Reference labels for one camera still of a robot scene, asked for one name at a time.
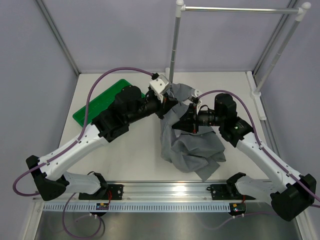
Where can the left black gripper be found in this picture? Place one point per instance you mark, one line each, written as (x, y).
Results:
(168, 103)

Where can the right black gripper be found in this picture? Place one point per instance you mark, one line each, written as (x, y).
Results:
(187, 122)

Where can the grey button-up shirt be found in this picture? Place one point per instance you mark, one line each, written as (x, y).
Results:
(201, 152)

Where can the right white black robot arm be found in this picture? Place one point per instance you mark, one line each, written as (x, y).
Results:
(288, 192)

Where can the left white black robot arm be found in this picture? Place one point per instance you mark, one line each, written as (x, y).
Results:
(52, 178)

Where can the green plastic tray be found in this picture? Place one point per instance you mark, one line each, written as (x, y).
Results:
(99, 103)

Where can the metal clothes rack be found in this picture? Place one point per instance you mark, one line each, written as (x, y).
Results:
(234, 38)

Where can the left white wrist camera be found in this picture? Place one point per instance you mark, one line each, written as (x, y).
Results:
(159, 84)

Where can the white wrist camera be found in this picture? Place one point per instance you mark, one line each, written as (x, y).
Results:
(195, 98)
(159, 84)

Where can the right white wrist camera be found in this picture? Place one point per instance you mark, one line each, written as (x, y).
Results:
(195, 98)

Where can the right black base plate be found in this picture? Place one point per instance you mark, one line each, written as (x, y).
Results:
(224, 191)

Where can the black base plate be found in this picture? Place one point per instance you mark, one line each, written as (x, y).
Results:
(115, 192)
(224, 191)

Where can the aluminium mounting rail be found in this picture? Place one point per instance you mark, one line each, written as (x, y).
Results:
(162, 191)

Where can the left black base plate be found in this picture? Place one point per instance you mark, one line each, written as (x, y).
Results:
(115, 192)

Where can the white slotted cable duct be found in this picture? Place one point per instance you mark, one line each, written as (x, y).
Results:
(139, 207)

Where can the aluminium frame post left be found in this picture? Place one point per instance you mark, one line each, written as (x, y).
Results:
(43, 9)

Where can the aluminium frame post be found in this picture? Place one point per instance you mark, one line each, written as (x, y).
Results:
(43, 9)
(271, 42)

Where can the aluminium frame post right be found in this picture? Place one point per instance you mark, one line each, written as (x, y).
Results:
(271, 42)

